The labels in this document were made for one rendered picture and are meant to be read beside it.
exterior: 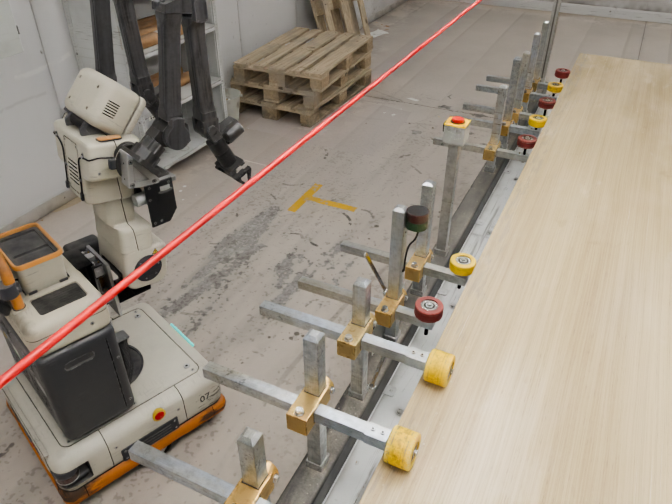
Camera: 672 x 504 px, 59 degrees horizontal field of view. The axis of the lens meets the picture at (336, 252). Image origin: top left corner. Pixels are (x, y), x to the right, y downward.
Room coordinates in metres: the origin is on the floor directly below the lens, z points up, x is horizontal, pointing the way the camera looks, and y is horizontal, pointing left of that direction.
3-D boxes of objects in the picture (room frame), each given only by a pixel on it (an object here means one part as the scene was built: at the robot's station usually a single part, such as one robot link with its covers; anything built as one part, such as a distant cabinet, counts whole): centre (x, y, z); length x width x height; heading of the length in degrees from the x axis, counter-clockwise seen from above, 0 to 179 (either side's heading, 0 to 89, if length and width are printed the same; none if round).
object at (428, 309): (1.26, -0.26, 0.85); 0.08 x 0.08 x 0.11
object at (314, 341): (0.90, 0.05, 0.90); 0.04 x 0.04 x 0.48; 64
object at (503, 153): (2.46, -0.65, 0.81); 0.43 x 0.03 x 0.04; 64
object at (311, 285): (1.35, -0.08, 0.84); 0.43 x 0.03 x 0.04; 64
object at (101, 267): (1.77, 0.82, 0.68); 0.28 x 0.27 x 0.25; 43
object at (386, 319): (1.33, -0.17, 0.85); 0.14 x 0.06 x 0.05; 154
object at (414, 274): (1.55, -0.27, 0.84); 0.14 x 0.06 x 0.05; 154
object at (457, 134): (1.81, -0.40, 1.18); 0.07 x 0.07 x 0.08; 64
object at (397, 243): (1.35, -0.17, 0.93); 0.04 x 0.04 x 0.48; 64
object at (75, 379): (1.55, 0.96, 0.59); 0.55 x 0.34 x 0.83; 43
